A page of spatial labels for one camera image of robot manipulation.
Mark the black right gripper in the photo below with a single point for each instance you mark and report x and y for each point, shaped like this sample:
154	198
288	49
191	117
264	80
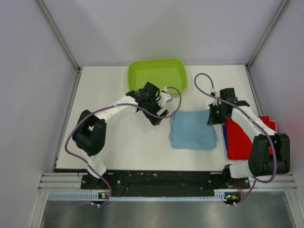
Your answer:
213	119

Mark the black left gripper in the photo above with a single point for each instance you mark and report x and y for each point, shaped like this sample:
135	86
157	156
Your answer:
154	119

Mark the light blue t shirt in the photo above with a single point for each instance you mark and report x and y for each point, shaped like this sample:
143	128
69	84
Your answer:
189	130

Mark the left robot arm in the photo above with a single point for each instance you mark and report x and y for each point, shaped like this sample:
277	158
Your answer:
91	128

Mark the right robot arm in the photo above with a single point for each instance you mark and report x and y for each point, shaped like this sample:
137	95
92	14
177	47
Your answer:
270	151

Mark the blue white folded t shirt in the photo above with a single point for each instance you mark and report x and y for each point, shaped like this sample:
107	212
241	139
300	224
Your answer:
224	140

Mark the red folded t shirt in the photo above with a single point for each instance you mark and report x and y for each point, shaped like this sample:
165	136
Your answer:
239	138

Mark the green plastic basin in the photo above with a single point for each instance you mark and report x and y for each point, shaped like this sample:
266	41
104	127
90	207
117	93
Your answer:
161	72

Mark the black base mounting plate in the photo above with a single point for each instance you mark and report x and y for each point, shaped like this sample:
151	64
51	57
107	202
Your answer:
139	183

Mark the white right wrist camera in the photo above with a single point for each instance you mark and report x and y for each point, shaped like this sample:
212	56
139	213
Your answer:
216	96

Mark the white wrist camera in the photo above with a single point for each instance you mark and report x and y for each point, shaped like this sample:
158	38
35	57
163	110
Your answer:
164	97
216	96

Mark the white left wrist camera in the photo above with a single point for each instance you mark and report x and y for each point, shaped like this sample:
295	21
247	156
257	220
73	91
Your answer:
164	97

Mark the right aluminium corner post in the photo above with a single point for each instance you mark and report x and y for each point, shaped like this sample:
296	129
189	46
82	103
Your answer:
268	32

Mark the aluminium corner post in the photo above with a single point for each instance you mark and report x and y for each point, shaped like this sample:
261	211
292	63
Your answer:
57	34
268	32

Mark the left aluminium corner post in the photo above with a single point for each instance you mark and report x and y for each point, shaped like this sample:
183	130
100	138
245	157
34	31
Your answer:
57	34

